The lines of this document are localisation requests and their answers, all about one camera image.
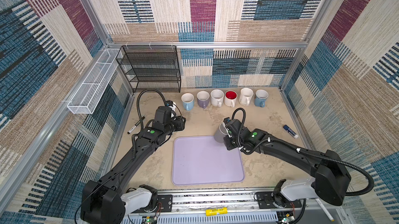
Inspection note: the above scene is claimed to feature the lavender plastic tray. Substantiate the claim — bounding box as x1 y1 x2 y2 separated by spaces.
172 136 245 186

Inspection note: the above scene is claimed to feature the cream mug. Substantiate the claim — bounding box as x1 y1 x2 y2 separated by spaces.
211 89 224 108

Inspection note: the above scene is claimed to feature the white round mug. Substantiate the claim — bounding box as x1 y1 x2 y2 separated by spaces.
224 91 238 108

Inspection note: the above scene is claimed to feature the black wire shelf rack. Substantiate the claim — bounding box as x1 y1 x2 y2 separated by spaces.
116 45 181 92

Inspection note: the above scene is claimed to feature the yellow cylinder tube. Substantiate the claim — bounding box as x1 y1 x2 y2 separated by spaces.
205 207 228 216

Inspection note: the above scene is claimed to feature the black marker pen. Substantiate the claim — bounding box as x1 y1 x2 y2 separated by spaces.
127 116 145 134

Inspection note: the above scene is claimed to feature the purple mug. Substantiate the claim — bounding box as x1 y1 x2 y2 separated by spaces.
196 91 210 109

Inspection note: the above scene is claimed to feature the aluminium rail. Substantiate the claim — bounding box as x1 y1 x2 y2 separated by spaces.
124 187 344 212

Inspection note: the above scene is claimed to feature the grey mug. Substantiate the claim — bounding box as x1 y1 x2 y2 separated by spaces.
214 122 229 144

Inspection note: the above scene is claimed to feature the blue white glue stick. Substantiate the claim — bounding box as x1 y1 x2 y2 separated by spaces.
283 125 299 139

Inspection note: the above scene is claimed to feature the white slotted cable duct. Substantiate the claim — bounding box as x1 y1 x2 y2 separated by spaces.
124 211 278 224

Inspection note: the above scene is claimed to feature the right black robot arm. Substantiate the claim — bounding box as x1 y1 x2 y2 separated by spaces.
222 116 375 208

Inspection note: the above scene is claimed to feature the white tall mug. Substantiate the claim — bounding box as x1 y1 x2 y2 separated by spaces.
239 87 254 106

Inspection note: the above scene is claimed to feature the light blue mug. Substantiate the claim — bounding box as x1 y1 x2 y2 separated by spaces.
181 93 194 111

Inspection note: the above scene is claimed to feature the white wire mesh basket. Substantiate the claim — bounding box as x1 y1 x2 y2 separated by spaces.
67 48 119 114

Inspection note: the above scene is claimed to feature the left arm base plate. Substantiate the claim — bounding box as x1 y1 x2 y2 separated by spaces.
153 194 173 214

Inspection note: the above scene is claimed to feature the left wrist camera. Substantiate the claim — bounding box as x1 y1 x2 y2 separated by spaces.
166 100 177 113

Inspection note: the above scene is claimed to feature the teal blue square mug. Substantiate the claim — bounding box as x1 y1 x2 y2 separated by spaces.
254 90 269 108

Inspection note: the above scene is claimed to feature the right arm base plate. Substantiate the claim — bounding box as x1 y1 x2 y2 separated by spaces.
254 191 302 209

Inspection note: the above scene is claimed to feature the white yellow pen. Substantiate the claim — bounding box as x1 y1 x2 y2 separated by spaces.
315 198 335 222

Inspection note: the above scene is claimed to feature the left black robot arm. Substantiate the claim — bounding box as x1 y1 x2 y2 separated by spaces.
75 95 186 224

